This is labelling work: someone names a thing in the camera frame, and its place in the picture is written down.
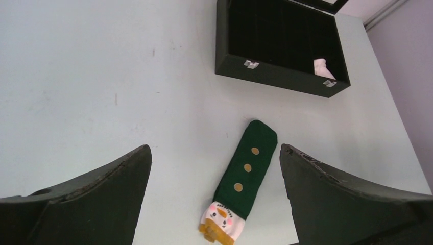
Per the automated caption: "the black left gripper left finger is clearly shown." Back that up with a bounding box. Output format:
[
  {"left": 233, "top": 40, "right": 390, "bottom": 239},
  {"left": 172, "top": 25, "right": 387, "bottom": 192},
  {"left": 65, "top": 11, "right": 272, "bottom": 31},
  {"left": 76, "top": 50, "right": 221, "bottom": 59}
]
[{"left": 1, "top": 145, "right": 152, "bottom": 244}]

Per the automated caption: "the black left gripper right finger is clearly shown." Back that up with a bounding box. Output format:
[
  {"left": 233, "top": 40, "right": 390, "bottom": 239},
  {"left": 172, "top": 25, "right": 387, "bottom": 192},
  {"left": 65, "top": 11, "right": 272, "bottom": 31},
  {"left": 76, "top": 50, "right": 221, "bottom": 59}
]
[{"left": 280, "top": 144, "right": 432, "bottom": 244}]

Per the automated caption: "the green snowman sock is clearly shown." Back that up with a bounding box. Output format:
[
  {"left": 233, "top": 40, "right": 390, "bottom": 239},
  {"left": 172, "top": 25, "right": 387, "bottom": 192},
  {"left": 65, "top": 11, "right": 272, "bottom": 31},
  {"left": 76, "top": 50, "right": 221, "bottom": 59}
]
[{"left": 199, "top": 120, "right": 277, "bottom": 244}]

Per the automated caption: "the white sock with black stripes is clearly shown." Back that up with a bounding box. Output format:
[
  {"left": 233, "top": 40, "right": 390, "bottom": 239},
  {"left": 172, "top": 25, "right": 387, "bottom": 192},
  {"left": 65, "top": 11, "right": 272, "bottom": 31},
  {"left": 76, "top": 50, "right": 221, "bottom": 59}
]
[{"left": 314, "top": 58, "right": 335, "bottom": 80}]

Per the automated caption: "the black display case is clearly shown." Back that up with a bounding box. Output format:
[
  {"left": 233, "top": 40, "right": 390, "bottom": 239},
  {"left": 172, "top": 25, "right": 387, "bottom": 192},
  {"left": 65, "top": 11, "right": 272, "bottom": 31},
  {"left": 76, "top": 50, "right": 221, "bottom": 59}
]
[{"left": 214, "top": 0, "right": 351, "bottom": 98}]

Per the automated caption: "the right aluminium frame post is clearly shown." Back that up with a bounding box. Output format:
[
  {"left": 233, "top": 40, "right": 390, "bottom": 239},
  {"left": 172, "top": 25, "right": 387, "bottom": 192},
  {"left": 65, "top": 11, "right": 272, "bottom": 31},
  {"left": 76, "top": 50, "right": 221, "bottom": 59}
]
[{"left": 364, "top": 0, "right": 408, "bottom": 32}]

